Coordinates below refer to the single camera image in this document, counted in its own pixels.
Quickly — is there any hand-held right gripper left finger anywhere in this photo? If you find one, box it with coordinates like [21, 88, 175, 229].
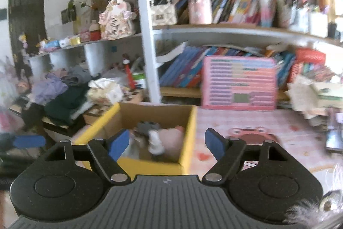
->
[40, 129, 131, 184]

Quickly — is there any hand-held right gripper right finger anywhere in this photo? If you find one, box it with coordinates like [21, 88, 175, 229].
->
[202, 128, 293, 184]

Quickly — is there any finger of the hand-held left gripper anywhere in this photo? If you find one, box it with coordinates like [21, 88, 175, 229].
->
[13, 135, 47, 149]

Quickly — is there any yellow cardboard box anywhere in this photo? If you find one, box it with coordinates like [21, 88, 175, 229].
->
[74, 102, 198, 176]

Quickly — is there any small grey object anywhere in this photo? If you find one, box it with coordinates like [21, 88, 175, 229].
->
[136, 122, 162, 136]

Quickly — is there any small spray bottle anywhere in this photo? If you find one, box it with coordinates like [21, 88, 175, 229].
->
[148, 129, 164, 156]

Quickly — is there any pink plush toy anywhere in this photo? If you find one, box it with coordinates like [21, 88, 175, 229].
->
[158, 125, 186, 161]

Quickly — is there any checkered board box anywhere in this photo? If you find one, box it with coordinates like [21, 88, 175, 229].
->
[83, 89, 144, 125]

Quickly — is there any tissue pack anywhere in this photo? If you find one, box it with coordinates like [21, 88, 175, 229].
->
[87, 78, 124, 106]

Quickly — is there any pile of clothes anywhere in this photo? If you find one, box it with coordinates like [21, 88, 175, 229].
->
[21, 65, 94, 126]

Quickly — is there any green white cup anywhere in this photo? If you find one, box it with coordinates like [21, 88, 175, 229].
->
[132, 72, 147, 90]

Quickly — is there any pink learning board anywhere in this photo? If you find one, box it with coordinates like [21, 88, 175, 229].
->
[200, 56, 278, 111]

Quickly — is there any pink checked table mat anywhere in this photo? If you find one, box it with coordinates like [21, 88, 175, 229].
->
[72, 108, 343, 192]

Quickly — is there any red bottle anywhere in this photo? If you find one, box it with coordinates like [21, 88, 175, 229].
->
[122, 59, 136, 90]

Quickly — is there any row of blue books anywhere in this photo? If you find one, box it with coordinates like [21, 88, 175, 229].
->
[159, 45, 213, 89]

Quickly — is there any white wooden bookshelf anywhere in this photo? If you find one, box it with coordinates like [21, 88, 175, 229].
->
[29, 0, 343, 104]

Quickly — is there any stack of papers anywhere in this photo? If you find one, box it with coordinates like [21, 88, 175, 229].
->
[286, 76, 343, 120]

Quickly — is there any grey fluffy pompom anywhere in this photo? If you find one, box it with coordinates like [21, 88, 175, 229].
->
[284, 165, 343, 228]

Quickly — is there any pink floral bag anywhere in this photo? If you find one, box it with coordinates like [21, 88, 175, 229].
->
[99, 0, 135, 41]

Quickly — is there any dark door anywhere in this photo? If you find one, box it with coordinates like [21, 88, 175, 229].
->
[8, 0, 48, 70]

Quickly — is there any white quilted handbag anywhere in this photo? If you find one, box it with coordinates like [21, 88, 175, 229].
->
[149, 0, 178, 27]

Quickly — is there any tall pink box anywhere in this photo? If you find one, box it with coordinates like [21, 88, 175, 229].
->
[187, 0, 213, 26]

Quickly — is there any row of colourful books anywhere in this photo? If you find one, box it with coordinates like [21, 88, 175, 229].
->
[211, 0, 282, 27]

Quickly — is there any white pen holder box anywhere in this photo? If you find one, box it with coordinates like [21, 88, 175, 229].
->
[308, 11, 329, 38]

